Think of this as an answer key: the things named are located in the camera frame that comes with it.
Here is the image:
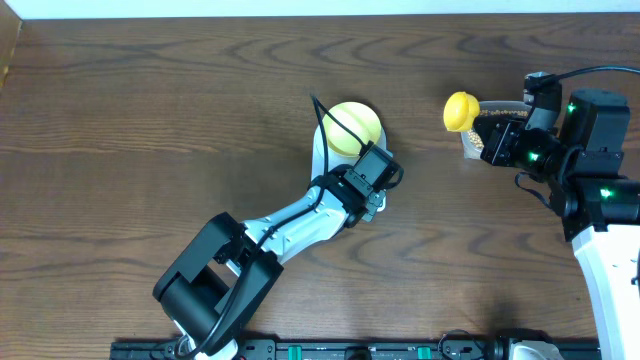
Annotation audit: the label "white digital kitchen scale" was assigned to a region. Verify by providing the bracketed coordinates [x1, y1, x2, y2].
[311, 127, 392, 180]

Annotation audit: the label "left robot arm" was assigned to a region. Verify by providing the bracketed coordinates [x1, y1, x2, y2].
[152, 165, 395, 359]

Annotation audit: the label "clear plastic container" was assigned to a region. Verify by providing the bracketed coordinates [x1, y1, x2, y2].
[460, 101, 531, 160]

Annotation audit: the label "yellow scoop cup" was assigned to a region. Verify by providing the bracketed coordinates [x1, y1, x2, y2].
[443, 91, 480, 132]

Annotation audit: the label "yellow bowl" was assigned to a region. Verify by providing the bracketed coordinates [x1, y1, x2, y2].
[323, 102, 382, 157]

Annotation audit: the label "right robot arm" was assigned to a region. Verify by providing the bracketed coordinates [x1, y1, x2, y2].
[473, 89, 639, 359]

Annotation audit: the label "soybeans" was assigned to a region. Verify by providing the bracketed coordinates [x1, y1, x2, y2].
[467, 109, 528, 151]

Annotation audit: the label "wooden side panel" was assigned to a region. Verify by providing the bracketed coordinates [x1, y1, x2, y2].
[0, 0, 23, 88]

